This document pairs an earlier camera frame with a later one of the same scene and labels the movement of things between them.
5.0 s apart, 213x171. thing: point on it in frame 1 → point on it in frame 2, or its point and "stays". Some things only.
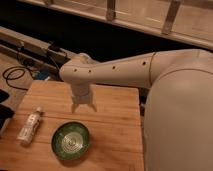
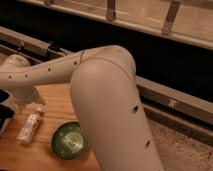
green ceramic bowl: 70,140 stays
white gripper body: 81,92 → 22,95
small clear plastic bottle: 29,126 stays
